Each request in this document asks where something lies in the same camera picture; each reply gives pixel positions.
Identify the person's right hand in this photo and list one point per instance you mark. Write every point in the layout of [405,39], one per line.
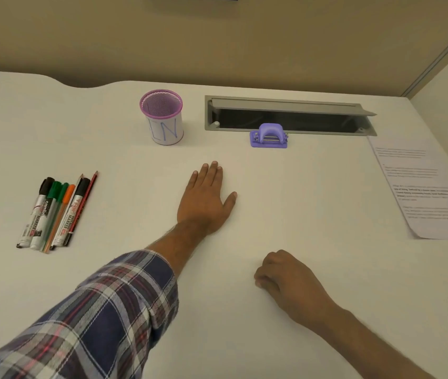
[293,290]

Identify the person's left hand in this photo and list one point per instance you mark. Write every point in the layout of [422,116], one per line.
[202,203]

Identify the person's left middle finger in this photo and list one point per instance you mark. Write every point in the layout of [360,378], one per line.
[211,173]

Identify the person's left little finger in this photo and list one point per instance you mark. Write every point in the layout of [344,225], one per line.
[193,180]

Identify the person's right fingers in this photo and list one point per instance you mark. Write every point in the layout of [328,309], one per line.
[265,274]

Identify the person's left thumb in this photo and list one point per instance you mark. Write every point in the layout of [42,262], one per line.
[230,201]

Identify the person's right forearm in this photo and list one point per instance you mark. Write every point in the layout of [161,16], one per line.
[370,345]

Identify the person's left forearm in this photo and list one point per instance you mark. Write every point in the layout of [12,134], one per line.
[176,244]

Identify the purple mesh pen holder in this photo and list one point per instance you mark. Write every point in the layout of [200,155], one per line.
[163,120]

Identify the purple hole punch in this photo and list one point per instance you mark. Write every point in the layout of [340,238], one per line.
[269,137]

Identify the red black pencil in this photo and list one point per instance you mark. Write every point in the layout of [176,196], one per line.
[84,203]

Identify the brown wooden pencil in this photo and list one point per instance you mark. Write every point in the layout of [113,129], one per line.
[80,178]

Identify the red label white marker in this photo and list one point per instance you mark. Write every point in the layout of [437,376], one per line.
[72,215]

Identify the orange pen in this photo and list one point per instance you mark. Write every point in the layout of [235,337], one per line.
[64,209]

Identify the green pen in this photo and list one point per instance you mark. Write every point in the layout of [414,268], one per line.
[55,217]

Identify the green cap white marker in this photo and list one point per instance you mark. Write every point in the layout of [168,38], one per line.
[46,215]

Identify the black cap white marker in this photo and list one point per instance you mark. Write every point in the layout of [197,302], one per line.
[34,213]

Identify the plaid shirt sleeve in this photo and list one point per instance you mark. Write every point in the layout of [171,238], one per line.
[90,319]

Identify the printed paper sheet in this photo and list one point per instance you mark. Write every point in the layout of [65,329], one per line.
[421,185]

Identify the aluminium partition frame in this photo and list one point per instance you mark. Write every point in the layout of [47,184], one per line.
[441,55]

